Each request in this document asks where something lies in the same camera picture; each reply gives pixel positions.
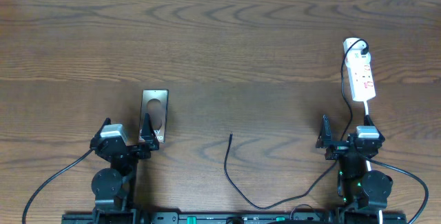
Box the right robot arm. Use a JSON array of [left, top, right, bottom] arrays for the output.
[[316, 116, 393, 223]]

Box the Samsung Galaxy smartphone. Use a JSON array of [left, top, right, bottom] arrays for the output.
[[139, 89, 169, 143]]

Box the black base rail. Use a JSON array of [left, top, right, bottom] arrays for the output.
[[61, 211, 408, 224]]

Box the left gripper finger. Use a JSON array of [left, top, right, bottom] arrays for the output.
[[140, 113, 159, 145], [99, 118, 111, 134]]

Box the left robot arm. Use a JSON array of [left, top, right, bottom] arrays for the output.
[[90, 114, 159, 223]]

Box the white USB charger plug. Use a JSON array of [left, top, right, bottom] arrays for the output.
[[345, 40, 371, 68]]

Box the black USB charging cable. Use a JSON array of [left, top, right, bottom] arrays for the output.
[[223, 38, 370, 211]]

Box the white power strip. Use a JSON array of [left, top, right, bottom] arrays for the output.
[[343, 37, 376, 102]]

